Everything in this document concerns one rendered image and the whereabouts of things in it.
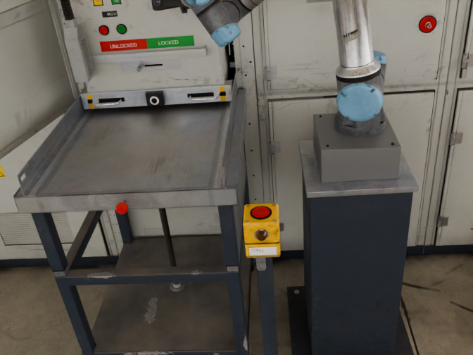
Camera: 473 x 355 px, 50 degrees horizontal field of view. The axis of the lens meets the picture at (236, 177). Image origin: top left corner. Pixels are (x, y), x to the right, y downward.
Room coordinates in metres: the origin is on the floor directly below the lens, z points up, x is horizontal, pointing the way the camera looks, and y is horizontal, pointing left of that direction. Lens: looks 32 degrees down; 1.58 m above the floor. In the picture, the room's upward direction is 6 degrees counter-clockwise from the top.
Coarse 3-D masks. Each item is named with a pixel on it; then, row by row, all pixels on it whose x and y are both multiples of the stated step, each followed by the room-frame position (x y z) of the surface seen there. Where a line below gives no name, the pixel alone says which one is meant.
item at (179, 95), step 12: (228, 84) 1.68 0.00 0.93; (84, 96) 1.72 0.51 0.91; (108, 96) 1.71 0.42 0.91; (120, 96) 1.71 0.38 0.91; (132, 96) 1.70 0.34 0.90; (144, 96) 1.70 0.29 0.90; (168, 96) 1.69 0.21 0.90; (180, 96) 1.68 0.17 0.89; (192, 96) 1.68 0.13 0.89; (204, 96) 1.68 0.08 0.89; (228, 96) 1.67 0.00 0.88; (84, 108) 1.72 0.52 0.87
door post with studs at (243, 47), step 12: (240, 24) 1.81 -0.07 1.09; (240, 36) 1.81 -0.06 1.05; (240, 48) 1.81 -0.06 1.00; (252, 48) 1.81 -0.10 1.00; (240, 60) 1.82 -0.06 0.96; (252, 60) 1.81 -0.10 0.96; (240, 72) 1.82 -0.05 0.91; (252, 72) 1.81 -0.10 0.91; (240, 84) 1.82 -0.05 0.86; (252, 84) 1.81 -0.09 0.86; (252, 96) 1.81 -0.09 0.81; (252, 108) 1.81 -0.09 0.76; (252, 120) 1.81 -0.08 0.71; (252, 132) 1.81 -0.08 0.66; (252, 144) 1.81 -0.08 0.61; (252, 156) 1.81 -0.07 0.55; (252, 168) 1.81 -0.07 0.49
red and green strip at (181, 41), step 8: (120, 40) 1.71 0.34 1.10; (128, 40) 1.71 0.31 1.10; (136, 40) 1.71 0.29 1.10; (144, 40) 1.71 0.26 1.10; (152, 40) 1.70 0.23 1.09; (160, 40) 1.70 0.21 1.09; (168, 40) 1.70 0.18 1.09; (176, 40) 1.69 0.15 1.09; (184, 40) 1.69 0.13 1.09; (192, 40) 1.69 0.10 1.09; (104, 48) 1.72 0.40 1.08; (112, 48) 1.72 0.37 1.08; (120, 48) 1.71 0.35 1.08; (128, 48) 1.71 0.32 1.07; (136, 48) 1.71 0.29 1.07; (144, 48) 1.71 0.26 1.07; (152, 48) 1.70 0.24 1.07
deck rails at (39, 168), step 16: (80, 96) 1.74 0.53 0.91; (80, 112) 1.70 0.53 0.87; (64, 128) 1.54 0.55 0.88; (80, 128) 1.60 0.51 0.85; (224, 128) 1.49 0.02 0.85; (48, 144) 1.41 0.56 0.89; (64, 144) 1.49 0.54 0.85; (224, 144) 1.38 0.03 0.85; (32, 160) 1.29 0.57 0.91; (48, 160) 1.38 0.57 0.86; (224, 160) 1.19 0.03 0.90; (16, 176) 1.20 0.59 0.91; (32, 176) 1.27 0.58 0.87; (48, 176) 1.29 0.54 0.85; (224, 176) 1.15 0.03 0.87; (32, 192) 1.21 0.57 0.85
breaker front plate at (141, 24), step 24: (72, 0) 1.73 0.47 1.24; (144, 0) 1.70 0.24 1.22; (96, 24) 1.72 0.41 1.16; (144, 24) 1.70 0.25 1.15; (168, 24) 1.70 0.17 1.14; (192, 24) 1.69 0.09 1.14; (96, 48) 1.72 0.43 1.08; (168, 48) 1.70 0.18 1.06; (192, 48) 1.69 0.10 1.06; (216, 48) 1.68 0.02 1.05; (96, 72) 1.73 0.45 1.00; (120, 72) 1.72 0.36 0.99; (144, 72) 1.71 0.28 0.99; (168, 72) 1.70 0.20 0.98; (192, 72) 1.69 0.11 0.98; (216, 72) 1.68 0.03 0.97
